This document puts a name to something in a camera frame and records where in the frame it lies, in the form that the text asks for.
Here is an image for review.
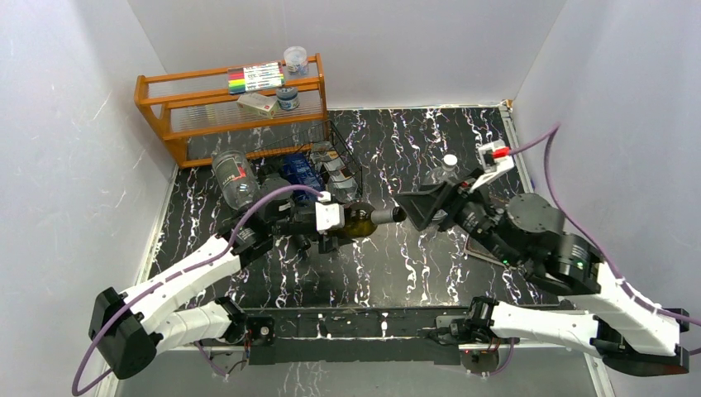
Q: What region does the orange wooden shelf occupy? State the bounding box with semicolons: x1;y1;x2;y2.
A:
133;53;330;169

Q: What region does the dark wine bottle white label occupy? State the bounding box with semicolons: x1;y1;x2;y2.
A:
258;165;290;195

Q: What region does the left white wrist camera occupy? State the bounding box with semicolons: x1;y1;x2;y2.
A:
314;191;346;234

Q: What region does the blue water bottle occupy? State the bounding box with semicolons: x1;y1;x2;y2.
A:
283;153;324;191

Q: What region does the black wire wine rack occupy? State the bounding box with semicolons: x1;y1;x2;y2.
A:
247;121;363;201

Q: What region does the small white cardboard box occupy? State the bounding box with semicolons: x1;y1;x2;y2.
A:
236;93;279;119

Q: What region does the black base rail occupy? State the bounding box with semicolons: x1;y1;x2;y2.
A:
164;306;560;367

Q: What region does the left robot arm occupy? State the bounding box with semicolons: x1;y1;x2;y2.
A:
79;184;337;380

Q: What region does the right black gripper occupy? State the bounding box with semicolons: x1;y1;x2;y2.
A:
390;166;517;266

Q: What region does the small blue tin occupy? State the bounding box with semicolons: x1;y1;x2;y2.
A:
276;87;299;111

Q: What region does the square clear liquor bottle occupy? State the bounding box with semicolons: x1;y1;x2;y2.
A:
310;141;359;203

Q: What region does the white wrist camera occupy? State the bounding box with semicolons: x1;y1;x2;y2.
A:
470;139;515;193
314;191;346;234

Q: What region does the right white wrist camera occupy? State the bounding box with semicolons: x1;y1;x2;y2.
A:
470;139;515;193

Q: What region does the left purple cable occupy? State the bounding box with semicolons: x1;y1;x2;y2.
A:
71;184;330;397

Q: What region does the clear bottle red label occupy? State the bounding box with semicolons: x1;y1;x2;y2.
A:
212;150;260;211

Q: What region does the pack of coloured markers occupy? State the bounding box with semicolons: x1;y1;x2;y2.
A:
227;62;285;95

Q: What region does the purple cable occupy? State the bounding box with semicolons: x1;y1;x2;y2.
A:
506;122;701;357
71;184;330;397

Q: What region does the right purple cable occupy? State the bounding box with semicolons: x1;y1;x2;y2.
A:
506;122;701;357

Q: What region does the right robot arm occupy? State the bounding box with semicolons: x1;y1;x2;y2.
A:
395;182;689;377

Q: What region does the dark hardcover book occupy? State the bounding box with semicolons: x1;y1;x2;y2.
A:
464;237;508;269

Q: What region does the clear plastic round container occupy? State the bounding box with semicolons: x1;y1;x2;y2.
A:
284;46;308;76

